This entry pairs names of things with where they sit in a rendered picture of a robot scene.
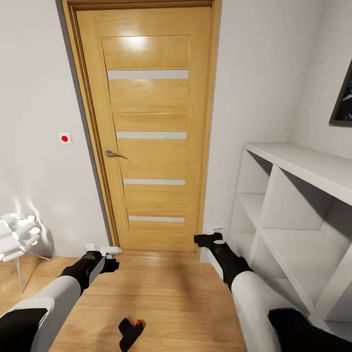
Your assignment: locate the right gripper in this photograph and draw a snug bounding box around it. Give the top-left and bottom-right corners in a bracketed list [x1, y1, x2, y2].
[194, 233, 222, 248]

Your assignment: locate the digital camera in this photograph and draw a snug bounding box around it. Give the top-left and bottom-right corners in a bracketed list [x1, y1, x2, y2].
[118, 318, 144, 352]

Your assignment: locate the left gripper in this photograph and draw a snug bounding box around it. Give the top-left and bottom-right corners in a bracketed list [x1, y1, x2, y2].
[100, 258, 119, 274]

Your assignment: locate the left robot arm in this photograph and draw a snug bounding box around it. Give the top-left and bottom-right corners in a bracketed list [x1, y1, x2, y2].
[0, 246, 124, 352]

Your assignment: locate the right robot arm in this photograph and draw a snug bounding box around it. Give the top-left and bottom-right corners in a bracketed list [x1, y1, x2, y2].
[194, 223, 352, 352]

